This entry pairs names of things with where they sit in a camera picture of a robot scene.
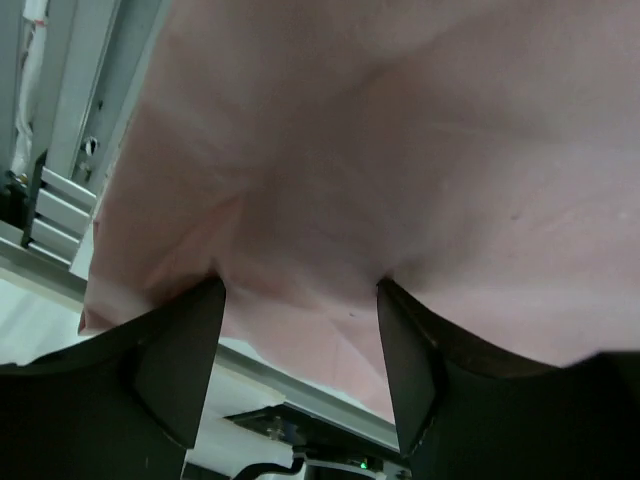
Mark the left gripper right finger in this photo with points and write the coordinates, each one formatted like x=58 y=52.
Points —
x=465 y=408

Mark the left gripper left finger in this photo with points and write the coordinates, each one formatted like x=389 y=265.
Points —
x=124 y=404

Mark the pink trousers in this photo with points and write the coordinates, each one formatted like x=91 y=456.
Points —
x=484 y=154

